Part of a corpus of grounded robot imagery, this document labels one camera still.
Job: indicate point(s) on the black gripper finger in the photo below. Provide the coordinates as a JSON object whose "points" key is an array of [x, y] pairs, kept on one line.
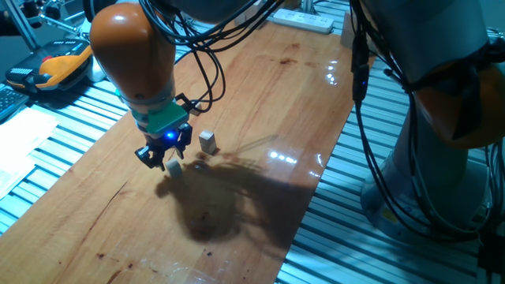
{"points": [[152, 158], [181, 150]]}

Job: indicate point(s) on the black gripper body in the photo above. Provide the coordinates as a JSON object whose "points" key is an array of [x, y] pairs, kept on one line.
{"points": [[169, 142]]}

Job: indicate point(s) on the black handheld device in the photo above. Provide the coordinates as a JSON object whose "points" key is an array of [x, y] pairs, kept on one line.
{"points": [[53, 12]]}

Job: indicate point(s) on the dark sleeved forearm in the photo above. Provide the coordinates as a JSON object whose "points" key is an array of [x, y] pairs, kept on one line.
{"points": [[10, 24]]}

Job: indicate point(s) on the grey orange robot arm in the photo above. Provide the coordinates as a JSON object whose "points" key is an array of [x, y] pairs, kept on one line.
{"points": [[134, 51]]}

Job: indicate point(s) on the person left hand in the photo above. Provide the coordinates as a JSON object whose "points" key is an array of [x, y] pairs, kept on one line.
{"points": [[33, 12]]}

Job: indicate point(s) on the glossy wooden board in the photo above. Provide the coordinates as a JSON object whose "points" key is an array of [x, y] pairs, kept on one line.
{"points": [[118, 236]]}

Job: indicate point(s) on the white computer mouse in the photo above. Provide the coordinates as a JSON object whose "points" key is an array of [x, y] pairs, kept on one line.
{"points": [[96, 73]]}

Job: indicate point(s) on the white paper sheets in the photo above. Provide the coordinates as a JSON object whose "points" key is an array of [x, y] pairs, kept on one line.
{"points": [[23, 138]]}

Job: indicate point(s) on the orange black teach pendant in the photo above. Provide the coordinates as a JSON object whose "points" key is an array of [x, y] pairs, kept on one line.
{"points": [[47, 67]]}

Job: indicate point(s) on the medium wooden block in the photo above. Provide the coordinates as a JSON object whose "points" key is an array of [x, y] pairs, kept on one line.
{"points": [[248, 13]]}

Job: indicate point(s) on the black computer keyboard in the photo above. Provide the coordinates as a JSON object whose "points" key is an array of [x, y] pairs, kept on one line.
{"points": [[10, 100]]}

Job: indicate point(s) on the white power strip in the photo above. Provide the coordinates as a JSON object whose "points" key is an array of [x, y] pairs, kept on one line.
{"points": [[304, 20]]}

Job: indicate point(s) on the large wooden block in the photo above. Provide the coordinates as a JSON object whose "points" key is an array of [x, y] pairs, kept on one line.
{"points": [[345, 39], [347, 21]]}

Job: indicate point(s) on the grey fan base plate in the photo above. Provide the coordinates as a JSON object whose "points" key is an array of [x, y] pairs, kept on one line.
{"points": [[81, 28]]}

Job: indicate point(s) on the grey metal frame post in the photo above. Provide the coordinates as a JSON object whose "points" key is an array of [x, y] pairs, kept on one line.
{"points": [[23, 29]]}

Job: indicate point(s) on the silver metal post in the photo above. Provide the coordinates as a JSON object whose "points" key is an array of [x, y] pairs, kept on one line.
{"points": [[308, 6]]}

